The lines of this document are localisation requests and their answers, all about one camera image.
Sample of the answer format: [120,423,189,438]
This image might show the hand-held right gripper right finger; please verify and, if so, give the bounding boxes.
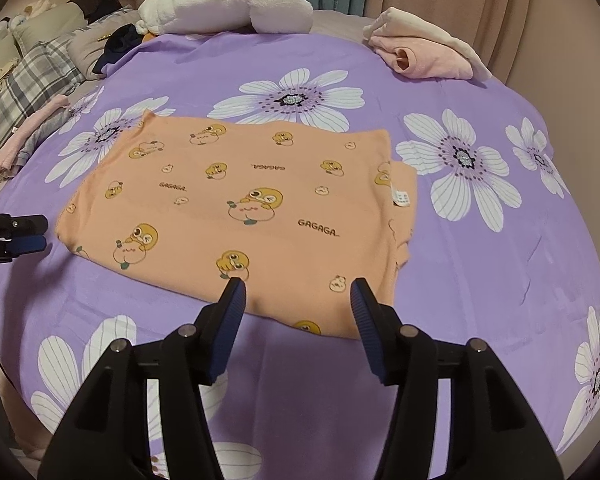
[350,277,565,480]

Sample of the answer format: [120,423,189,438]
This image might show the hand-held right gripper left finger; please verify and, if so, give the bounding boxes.
[37,277,248,480]

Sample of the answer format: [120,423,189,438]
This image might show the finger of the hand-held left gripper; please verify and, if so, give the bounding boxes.
[2,214,49,235]
[0,233,47,267]

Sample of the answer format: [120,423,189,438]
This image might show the orange cartoon print shirt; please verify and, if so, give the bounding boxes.
[55,110,420,342]

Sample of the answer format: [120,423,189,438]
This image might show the pale pink garment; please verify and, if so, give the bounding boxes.
[0,95,71,174]

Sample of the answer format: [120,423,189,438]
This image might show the grey garment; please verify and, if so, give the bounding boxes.
[10,107,74,169]

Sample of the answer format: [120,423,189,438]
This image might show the purple floral blanket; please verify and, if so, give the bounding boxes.
[0,27,600,480]

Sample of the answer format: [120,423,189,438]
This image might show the grey plaid pillow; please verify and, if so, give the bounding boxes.
[0,37,89,162]

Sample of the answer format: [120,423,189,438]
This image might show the plain grey pillow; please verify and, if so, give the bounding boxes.
[67,7,137,81]

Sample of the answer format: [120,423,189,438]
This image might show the navy blue cloth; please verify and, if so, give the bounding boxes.
[92,25,147,76]

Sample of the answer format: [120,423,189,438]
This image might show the beige pillow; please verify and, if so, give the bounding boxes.
[12,2,89,52]

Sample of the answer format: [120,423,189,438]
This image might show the plush toys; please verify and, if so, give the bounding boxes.
[0,2,56,47]

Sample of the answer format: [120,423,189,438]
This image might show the dark brown cloth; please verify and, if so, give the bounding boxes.
[67,0,124,26]

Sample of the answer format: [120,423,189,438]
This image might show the pink folded garment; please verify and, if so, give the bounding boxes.
[369,35,486,81]

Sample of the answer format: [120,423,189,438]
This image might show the cream folded garment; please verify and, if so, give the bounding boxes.
[362,6,494,81]

